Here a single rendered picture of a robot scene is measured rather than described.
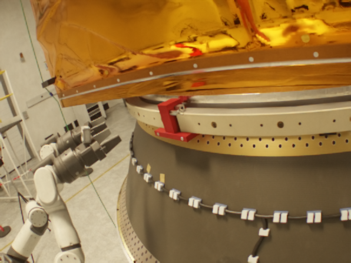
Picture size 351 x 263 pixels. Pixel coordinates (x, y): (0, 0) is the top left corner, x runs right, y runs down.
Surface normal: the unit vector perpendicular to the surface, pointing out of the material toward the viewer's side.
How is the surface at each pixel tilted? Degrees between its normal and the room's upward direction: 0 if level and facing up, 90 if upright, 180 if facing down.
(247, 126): 90
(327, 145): 62
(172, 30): 92
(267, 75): 90
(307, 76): 90
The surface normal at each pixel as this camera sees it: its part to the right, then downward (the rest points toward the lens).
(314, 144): -0.51, -0.04
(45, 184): 0.11, -0.36
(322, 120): -0.42, 0.44
